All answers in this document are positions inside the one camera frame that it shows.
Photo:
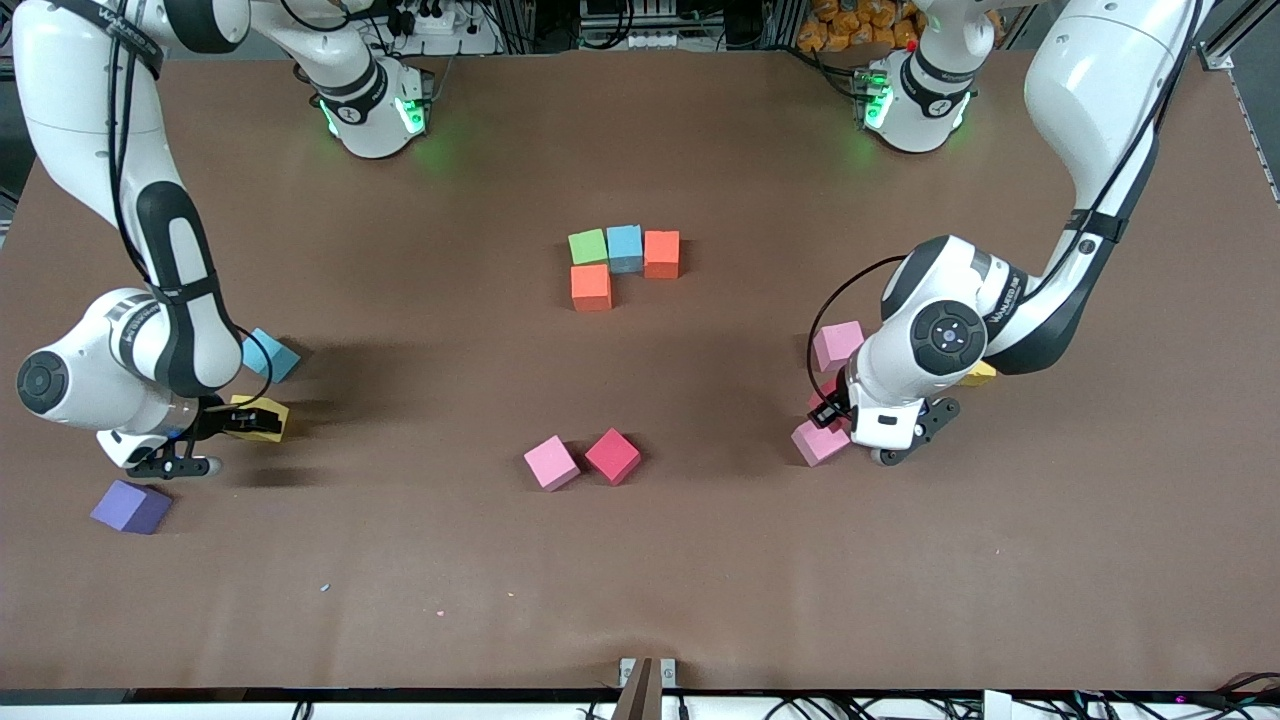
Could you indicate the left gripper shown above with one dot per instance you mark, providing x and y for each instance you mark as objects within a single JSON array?
[{"x": 829, "y": 409}]

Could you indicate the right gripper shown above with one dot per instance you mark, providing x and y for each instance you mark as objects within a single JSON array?
[{"x": 212, "y": 421}]

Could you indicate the yellow foam cube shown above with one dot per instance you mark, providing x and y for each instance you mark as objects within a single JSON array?
[
  {"x": 982, "y": 375},
  {"x": 268, "y": 428}
]

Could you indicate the pink foam cube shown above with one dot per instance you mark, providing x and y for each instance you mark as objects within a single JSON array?
[
  {"x": 836, "y": 346},
  {"x": 815, "y": 443},
  {"x": 551, "y": 463}
]

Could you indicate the orange foam cube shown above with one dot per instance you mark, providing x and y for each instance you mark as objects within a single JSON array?
[
  {"x": 591, "y": 287},
  {"x": 661, "y": 254}
]

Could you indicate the teal foam cube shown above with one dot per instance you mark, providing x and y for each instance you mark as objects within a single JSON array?
[
  {"x": 275, "y": 358},
  {"x": 625, "y": 249}
]

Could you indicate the green foam cube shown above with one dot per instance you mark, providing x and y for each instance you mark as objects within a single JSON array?
[{"x": 588, "y": 246}]

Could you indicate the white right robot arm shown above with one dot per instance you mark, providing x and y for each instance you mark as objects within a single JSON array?
[{"x": 90, "y": 120}]

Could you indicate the purple foam cube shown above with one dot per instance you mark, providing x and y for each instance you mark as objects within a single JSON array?
[{"x": 128, "y": 504}]

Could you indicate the brown table cover sheet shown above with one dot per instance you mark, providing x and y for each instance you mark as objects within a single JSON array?
[{"x": 640, "y": 580}]

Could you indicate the small white box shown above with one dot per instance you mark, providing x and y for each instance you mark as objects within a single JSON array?
[{"x": 997, "y": 705}]

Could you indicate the pile of orange items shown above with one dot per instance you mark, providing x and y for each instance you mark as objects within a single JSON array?
[{"x": 850, "y": 28}]

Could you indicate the metal bracket with wooden stick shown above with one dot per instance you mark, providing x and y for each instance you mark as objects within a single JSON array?
[{"x": 645, "y": 690}]

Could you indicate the aluminium frame post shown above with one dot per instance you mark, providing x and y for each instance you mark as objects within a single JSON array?
[
  {"x": 68, "y": 62},
  {"x": 1225, "y": 52}
]

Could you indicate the metal table edge rail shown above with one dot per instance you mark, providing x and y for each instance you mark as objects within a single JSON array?
[{"x": 1262, "y": 150}]

